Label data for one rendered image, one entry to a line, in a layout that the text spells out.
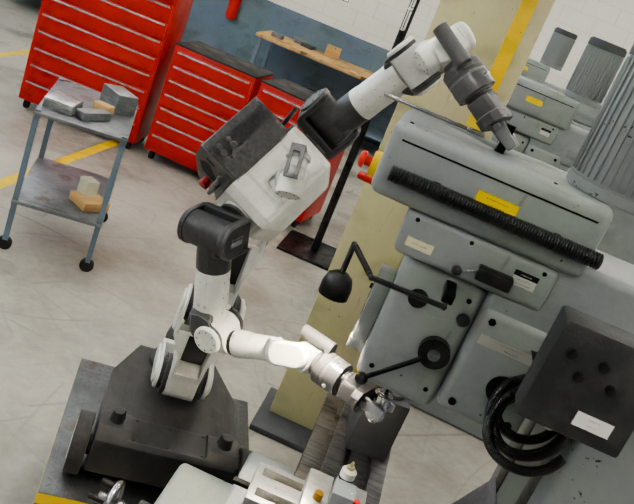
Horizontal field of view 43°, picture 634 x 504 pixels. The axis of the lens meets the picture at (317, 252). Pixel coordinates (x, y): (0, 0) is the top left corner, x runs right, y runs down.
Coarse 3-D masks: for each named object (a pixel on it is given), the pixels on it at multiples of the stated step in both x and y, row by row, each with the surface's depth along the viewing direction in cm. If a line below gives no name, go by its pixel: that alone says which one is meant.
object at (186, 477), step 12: (180, 468) 225; (192, 468) 226; (180, 480) 220; (192, 480) 222; (204, 480) 224; (216, 480) 226; (168, 492) 214; (180, 492) 216; (192, 492) 217; (204, 492) 219; (216, 492) 221; (228, 492) 223
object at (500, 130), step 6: (492, 126) 169; (498, 126) 168; (504, 126) 168; (492, 132) 170; (498, 132) 169; (504, 132) 168; (498, 138) 169; (504, 138) 169; (510, 138) 168; (504, 144) 169; (510, 144) 168; (516, 144) 168
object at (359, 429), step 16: (400, 400) 223; (352, 416) 234; (384, 416) 222; (400, 416) 222; (352, 432) 225; (368, 432) 224; (384, 432) 224; (352, 448) 227; (368, 448) 226; (384, 448) 226
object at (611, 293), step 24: (624, 264) 179; (552, 288) 166; (576, 288) 165; (600, 288) 164; (624, 288) 164; (504, 312) 170; (528, 312) 169; (552, 312) 168; (600, 312) 166; (624, 312) 165
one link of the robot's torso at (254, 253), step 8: (248, 248) 245; (256, 248) 242; (264, 248) 243; (240, 256) 246; (248, 256) 242; (256, 256) 242; (232, 264) 248; (240, 264) 248; (248, 264) 243; (256, 264) 243; (232, 272) 249; (240, 272) 248; (248, 272) 244; (232, 280) 250; (240, 280) 244; (192, 288) 249; (232, 288) 249; (192, 296) 248; (232, 296) 246; (192, 304) 247; (232, 304) 247; (240, 304) 252
